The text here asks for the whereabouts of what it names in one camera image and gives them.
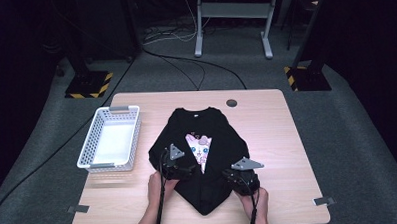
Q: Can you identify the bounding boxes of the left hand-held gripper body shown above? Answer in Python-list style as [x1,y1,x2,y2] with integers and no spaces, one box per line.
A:
[158,142,199,181]

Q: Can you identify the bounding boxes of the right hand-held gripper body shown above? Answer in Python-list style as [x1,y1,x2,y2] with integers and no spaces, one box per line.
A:
[221,156,266,197]

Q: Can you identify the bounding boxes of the black long-sleeve cat-print shirt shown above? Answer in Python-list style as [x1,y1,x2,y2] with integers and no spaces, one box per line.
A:
[146,104,258,219]

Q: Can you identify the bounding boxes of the person's right hand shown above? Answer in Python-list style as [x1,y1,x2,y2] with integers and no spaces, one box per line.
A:
[234,186,270,222]

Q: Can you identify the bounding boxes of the person's left hand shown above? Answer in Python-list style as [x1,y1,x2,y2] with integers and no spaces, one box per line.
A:
[146,170,182,212]

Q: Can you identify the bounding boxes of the white perforated plastic basket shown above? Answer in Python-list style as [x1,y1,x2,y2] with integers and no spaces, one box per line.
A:
[74,104,144,174]

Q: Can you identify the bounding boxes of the grey table edge clip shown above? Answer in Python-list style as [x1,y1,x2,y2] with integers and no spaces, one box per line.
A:
[67,204,91,215]
[312,195,337,207]

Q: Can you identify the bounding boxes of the black stand with striped base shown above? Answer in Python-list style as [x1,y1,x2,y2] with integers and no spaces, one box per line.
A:
[281,0,333,93]
[62,44,115,101]

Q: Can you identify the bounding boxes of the right hand-held gripper black cable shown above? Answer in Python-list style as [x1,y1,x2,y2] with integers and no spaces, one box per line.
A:
[246,179,261,224]

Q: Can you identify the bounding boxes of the hand-held gripper black cable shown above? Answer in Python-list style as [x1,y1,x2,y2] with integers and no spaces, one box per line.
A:
[152,149,171,224]
[246,179,261,224]

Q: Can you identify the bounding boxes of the left hand-held gripper black cable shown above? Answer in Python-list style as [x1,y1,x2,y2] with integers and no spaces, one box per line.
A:
[152,149,171,224]

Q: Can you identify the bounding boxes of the long black floor cable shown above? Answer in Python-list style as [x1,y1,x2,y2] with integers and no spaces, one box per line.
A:
[0,55,143,224]

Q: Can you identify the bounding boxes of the white floor cables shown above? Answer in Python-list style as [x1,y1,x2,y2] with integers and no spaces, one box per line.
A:
[142,0,200,46]

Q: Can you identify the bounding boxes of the grey metal stand frame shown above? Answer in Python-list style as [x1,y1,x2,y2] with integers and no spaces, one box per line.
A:
[192,0,283,63]

